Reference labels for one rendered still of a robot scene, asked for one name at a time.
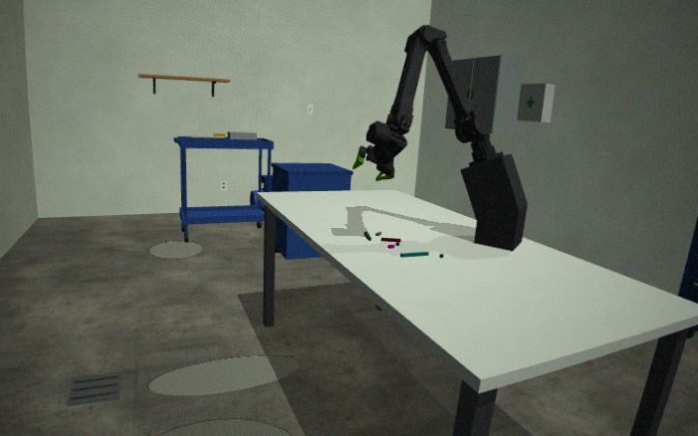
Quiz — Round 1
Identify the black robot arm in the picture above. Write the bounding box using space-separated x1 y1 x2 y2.
366 25 504 166

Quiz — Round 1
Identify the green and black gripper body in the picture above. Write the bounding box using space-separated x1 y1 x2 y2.
359 145 395 178

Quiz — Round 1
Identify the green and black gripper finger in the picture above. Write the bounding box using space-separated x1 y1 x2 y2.
375 172 392 181
352 150 364 169

